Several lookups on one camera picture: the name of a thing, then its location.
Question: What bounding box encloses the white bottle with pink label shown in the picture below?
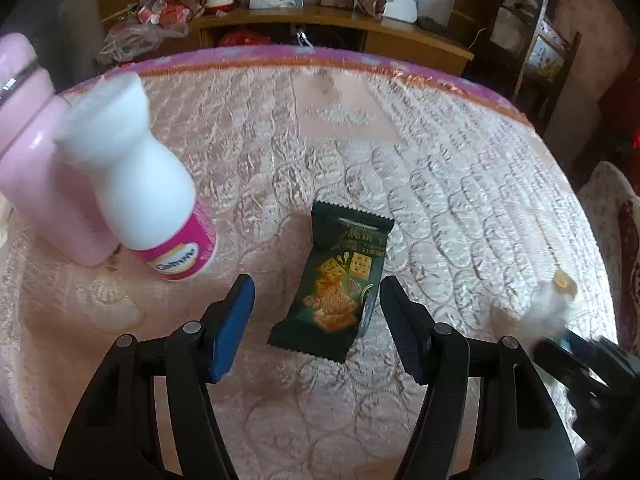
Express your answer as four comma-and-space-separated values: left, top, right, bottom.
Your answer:
54, 71, 218, 283

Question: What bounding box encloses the wooden cabinet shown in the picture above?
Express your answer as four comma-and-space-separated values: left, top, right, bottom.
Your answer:
185, 4, 476, 78

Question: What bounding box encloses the dark green cracker packet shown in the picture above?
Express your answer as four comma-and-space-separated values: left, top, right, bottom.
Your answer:
266, 199, 395, 364

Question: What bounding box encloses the plastic bag with red items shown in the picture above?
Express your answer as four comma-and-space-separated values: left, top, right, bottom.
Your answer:
97, 0, 236, 66

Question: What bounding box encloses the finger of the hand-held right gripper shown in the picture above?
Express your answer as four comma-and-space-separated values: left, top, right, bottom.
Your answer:
532, 331, 608, 401

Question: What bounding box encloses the floral patterned cushion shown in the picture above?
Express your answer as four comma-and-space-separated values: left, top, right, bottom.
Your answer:
580, 160, 640, 351

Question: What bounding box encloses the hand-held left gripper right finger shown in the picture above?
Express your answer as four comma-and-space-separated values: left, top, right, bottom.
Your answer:
379, 275, 581, 480

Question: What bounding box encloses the pink quilted mattress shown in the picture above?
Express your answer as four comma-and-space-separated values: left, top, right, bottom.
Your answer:
0, 45, 618, 480

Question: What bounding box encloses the wooden chair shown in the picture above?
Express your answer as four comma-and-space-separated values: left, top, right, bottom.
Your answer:
512, 0, 583, 121

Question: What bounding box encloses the pink thermos bottle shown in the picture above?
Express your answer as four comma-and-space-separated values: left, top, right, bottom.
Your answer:
0, 32, 121, 267

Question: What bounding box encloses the white tissue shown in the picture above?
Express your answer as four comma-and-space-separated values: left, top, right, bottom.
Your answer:
490, 285, 576, 351

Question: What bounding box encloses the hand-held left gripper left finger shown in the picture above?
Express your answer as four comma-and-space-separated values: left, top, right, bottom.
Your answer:
52, 274, 257, 480

